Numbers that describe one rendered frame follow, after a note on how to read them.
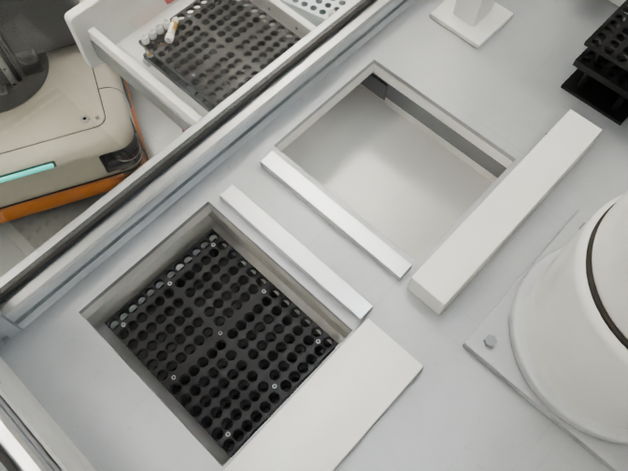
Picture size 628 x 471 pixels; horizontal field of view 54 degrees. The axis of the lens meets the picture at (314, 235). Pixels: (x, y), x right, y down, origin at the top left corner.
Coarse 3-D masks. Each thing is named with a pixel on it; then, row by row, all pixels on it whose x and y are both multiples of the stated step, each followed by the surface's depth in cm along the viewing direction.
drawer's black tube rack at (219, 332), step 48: (192, 288) 77; (240, 288) 77; (144, 336) 77; (192, 336) 74; (240, 336) 74; (288, 336) 77; (192, 384) 71; (240, 384) 74; (288, 384) 74; (240, 432) 72
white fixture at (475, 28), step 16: (448, 0) 91; (464, 0) 86; (480, 0) 84; (432, 16) 90; (448, 16) 89; (464, 16) 88; (480, 16) 87; (496, 16) 89; (512, 16) 90; (464, 32) 88; (480, 32) 88
